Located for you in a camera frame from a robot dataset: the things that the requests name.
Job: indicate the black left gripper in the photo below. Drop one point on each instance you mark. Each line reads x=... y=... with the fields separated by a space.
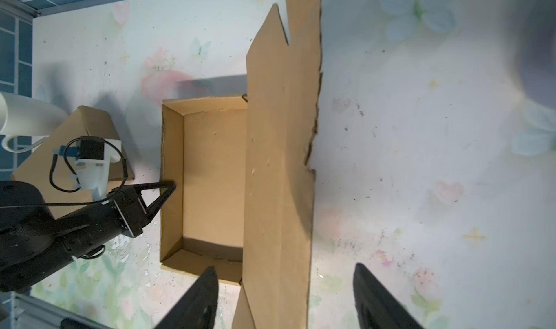
x=34 y=244

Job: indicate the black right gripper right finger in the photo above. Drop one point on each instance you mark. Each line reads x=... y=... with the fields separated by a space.
x=376 y=307

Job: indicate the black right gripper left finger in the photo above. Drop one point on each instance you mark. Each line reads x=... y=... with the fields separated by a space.
x=197 y=308

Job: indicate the brown cardboard box sheet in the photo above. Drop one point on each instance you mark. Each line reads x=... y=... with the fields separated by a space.
x=244 y=197
x=85 y=121

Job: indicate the brown cardboard box top sheet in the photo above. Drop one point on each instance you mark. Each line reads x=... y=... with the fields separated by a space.
x=85 y=121

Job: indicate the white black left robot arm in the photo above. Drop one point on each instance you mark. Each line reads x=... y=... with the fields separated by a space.
x=39 y=238

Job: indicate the white ceramic mug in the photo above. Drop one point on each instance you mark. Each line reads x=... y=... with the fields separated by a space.
x=27 y=117

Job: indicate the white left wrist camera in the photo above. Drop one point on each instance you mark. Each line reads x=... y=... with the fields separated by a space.
x=88 y=159

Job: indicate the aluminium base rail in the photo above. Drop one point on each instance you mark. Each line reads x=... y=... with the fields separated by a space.
x=23 y=311

